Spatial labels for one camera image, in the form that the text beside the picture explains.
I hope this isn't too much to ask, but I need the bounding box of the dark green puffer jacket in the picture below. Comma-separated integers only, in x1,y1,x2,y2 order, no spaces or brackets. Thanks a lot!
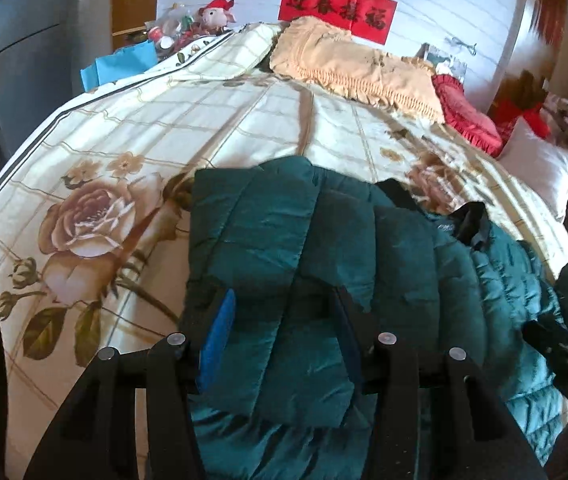
186,157,568,479

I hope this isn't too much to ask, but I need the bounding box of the white satin pillow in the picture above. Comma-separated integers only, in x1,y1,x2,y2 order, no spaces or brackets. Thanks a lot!
498,117,568,222

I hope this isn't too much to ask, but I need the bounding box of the floral cream bed quilt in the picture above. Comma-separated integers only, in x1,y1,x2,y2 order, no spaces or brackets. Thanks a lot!
0,24,568,479

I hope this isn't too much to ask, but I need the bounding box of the red ruffled cushion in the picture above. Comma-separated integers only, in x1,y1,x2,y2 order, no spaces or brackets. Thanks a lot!
432,74,504,157

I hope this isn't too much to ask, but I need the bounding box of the framed photo on headboard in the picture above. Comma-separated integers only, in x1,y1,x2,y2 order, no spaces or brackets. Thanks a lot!
418,44,467,82

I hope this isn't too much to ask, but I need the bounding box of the beige ruffled pillow cover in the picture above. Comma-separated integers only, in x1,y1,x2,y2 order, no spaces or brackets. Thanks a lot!
270,16,444,122

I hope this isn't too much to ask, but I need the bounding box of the red Chinese calligraphy banner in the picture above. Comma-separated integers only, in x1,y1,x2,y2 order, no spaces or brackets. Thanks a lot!
278,0,397,44

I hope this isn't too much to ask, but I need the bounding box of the grey refrigerator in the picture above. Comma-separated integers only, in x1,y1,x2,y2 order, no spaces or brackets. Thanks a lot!
0,0,76,158

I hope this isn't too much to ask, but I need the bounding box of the pink plush pig toy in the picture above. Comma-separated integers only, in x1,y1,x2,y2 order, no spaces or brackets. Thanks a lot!
197,0,236,35

